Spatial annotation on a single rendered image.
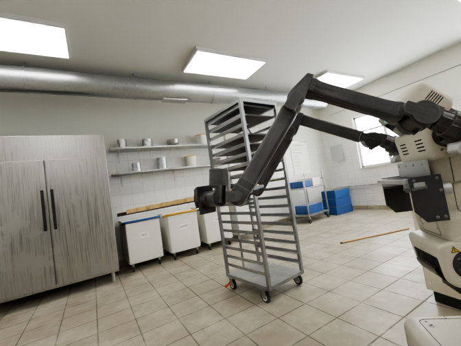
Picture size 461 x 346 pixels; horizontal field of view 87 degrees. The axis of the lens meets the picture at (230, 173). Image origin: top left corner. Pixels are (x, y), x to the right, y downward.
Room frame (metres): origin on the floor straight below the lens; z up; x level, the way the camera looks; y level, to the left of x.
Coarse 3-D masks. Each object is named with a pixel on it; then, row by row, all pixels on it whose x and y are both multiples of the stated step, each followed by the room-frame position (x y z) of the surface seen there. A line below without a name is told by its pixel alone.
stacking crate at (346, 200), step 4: (344, 196) 6.14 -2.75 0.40; (348, 196) 6.21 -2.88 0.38; (324, 200) 6.22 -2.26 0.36; (328, 200) 6.13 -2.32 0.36; (332, 200) 6.02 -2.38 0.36; (336, 200) 5.96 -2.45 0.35; (340, 200) 6.04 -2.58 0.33; (344, 200) 6.12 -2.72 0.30; (348, 200) 6.20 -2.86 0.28; (324, 204) 6.23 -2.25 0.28; (332, 204) 6.04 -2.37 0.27; (336, 204) 5.95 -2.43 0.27; (340, 204) 6.03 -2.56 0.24; (344, 204) 6.11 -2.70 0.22
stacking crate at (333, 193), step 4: (340, 188) 6.33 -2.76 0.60; (344, 188) 6.18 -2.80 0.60; (328, 192) 6.09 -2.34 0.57; (332, 192) 6.00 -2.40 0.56; (336, 192) 5.98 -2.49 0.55; (340, 192) 6.06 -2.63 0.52; (344, 192) 6.15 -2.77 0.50; (348, 192) 6.25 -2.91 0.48; (324, 196) 6.19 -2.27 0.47; (328, 196) 6.11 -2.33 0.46; (332, 196) 6.01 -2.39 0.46; (336, 196) 5.96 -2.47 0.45; (340, 196) 6.05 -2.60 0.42
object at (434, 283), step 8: (416, 224) 1.84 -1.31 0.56; (424, 272) 1.85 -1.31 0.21; (432, 280) 1.80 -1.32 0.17; (440, 280) 1.75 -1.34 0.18; (432, 288) 1.82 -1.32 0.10; (440, 288) 1.76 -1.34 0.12; (448, 288) 1.71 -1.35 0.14; (440, 296) 1.80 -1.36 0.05; (448, 296) 1.75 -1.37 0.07; (456, 296) 1.68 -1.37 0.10; (448, 304) 1.76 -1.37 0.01; (456, 304) 1.71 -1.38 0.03
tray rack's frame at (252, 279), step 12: (228, 108) 2.29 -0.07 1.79; (204, 120) 2.62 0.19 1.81; (252, 216) 2.89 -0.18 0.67; (252, 228) 2.89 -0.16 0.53; (252, 264) 2.79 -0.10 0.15; (276, 264) 2.67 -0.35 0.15; (228, 276) 2.59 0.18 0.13; (240, 276) 2.49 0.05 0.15; (252, 276) 2.44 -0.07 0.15; (264, 276) 2.40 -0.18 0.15; (276, 276) 2.35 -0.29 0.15; (288, 276) 2.31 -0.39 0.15; (264, 288) 2.17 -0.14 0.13
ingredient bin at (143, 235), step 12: (144, 216) 4.20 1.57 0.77; (156, 216) 3.88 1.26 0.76; (120, 228) 4.07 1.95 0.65; (132, 228) 3.70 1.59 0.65; (144, 228) 3.79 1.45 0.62; (156, 228) 3.89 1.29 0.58; (132, 240) 3.69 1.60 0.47; (144, 240) 3.78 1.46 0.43; (156, 240) 3.88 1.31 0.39; (132, 252) 3.68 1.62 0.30; (144, 252) 3.77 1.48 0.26; (156, 252) 3.87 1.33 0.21; (132, 264) 3.69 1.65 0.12
